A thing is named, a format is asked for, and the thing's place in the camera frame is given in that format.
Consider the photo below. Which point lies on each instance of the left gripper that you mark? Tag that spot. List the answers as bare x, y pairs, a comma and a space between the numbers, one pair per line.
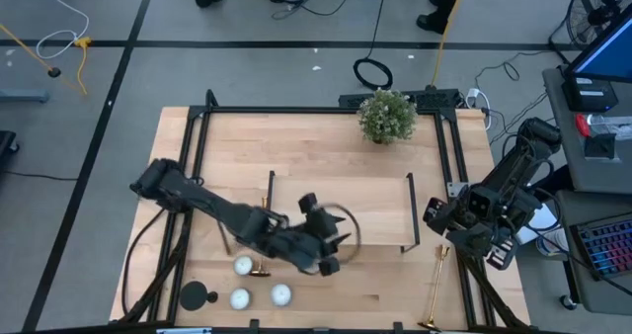
303, 240

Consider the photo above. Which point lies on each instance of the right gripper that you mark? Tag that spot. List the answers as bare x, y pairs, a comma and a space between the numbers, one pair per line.
469, 232

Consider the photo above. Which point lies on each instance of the red leaf candle tin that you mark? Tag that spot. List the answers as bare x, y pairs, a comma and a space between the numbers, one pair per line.
281, 294

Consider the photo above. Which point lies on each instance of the gold candlestick holder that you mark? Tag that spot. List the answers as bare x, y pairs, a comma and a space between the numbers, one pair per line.
259, 273
435, 287

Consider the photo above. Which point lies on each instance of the blue floral candle tin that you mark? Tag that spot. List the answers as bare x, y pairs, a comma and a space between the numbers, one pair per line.
240, 299

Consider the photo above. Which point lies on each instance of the black candlestick holder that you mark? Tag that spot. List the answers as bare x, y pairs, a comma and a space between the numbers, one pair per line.
194, 295

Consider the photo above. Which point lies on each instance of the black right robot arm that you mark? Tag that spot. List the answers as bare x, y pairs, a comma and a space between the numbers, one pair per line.
513, 171

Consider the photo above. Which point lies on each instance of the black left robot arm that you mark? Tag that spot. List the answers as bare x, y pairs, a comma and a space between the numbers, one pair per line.
207, 203

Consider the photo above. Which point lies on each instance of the purple patterned candle tin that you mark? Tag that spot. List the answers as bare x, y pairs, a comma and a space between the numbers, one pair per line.
242, 265

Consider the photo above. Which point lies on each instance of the thin dark stick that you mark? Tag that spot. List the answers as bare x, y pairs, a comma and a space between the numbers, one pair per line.
224, 238

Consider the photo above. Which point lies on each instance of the silver hinge plate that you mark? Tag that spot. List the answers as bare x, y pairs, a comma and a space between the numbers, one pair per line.
456, 189

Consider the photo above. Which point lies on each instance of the wooden riser shelf black legs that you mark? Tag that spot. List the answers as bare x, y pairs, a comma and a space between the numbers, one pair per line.
375, 205

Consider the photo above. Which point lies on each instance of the dark grey desk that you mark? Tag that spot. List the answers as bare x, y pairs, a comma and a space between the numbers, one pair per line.
573, 205

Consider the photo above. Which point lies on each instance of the grey side cart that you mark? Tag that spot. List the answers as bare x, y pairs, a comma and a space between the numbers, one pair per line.
568, 166

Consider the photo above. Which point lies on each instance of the potted green artificial plant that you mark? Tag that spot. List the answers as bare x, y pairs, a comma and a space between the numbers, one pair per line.
387, 116

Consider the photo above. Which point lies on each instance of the white power adapter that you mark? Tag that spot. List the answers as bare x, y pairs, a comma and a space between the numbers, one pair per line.
474, 96

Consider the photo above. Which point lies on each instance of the black perforated box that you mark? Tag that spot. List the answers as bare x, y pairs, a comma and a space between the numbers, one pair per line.
434, 98

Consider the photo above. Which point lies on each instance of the RGB backlit keyboard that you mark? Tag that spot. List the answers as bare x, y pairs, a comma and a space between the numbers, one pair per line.
609, 247

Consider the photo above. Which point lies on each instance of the small black printer box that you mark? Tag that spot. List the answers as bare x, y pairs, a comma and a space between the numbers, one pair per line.
590, 94

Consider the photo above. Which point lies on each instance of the computer monitor blue screen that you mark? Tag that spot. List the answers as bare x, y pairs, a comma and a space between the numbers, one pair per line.
612, 52

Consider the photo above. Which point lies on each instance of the black floor fan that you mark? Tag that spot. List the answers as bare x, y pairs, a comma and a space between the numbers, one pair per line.
577, 27

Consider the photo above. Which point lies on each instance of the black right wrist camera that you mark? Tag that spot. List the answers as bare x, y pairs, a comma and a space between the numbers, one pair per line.
480, 203

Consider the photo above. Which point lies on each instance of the black frame clamp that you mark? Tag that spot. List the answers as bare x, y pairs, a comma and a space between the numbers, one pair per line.
395, 326
254, 324

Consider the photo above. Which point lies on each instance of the silver bracket strip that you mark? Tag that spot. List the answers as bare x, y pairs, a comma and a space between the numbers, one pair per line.
182, 331

